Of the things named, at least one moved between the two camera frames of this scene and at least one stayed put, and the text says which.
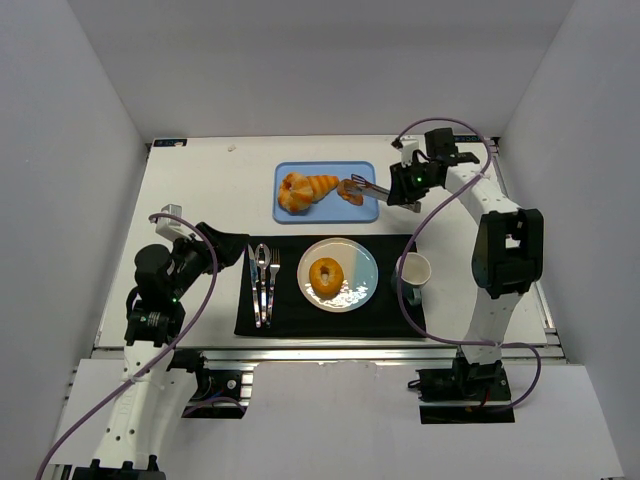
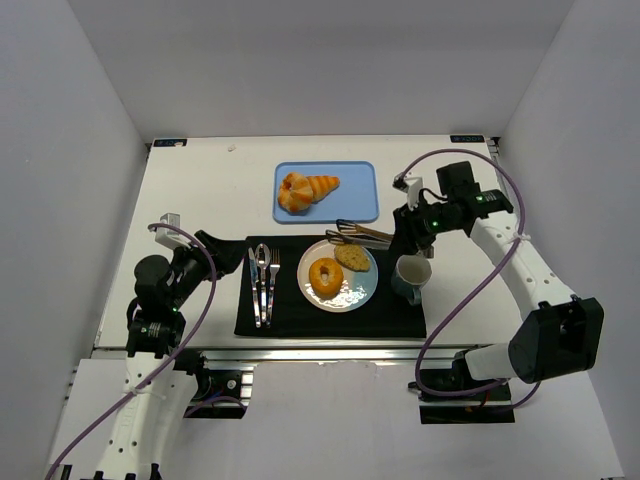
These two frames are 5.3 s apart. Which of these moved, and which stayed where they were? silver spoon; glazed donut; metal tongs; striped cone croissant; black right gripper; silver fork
Moved: metal tongs; black right gripper
Stayed: striped cone croissant; glazed donut; silver fork; silver spoon
